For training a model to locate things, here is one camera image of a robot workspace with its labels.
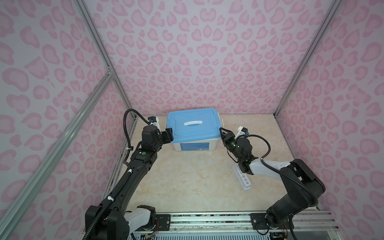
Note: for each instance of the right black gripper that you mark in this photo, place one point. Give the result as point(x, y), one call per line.
point(230, 136)

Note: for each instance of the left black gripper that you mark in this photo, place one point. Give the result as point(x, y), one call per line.
point(167, 135)

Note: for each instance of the blue plastic bin lid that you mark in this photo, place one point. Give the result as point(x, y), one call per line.
point(196, 114)

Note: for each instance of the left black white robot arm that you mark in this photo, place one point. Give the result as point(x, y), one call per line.
point(110, 219)

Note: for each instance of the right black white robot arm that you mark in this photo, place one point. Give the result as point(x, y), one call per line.
point(302, 185)

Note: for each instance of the white plastic storage bin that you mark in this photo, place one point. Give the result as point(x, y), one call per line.
point(195, 144)

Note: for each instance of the white test tube rack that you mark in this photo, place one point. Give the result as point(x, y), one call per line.
point(242, 178)

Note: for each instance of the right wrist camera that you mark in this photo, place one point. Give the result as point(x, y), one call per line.
point(242, 131)

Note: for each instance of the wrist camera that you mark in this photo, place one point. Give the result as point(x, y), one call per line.
point(154, 121)
point(242, 131)

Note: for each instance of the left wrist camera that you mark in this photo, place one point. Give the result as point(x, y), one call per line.
point(154, 121)

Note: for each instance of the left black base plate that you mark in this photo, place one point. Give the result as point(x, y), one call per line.
point(162, 223)

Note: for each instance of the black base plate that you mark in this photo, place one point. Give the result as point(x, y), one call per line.
point(264, 222)
point(162, 223)

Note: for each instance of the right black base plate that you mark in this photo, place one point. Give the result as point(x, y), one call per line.
point(264, 222)

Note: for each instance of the aluminium mounting rail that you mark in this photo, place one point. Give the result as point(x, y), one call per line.
point(307, 225)

